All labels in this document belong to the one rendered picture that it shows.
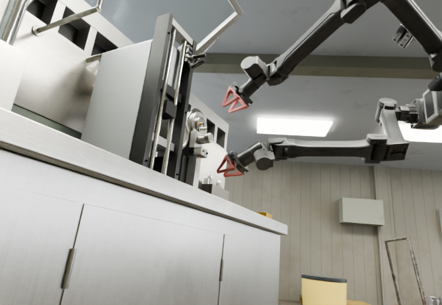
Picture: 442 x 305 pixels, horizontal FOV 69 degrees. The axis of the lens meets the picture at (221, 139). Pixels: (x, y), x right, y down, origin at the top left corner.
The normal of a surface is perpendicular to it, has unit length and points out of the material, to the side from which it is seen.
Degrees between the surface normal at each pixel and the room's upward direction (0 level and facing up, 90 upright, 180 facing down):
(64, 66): 90
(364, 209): 90
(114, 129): 90
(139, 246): 90
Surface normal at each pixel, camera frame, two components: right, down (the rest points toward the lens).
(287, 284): -0.10, -0.34
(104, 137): -0.46, -0.34
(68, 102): 0.88, -0.07
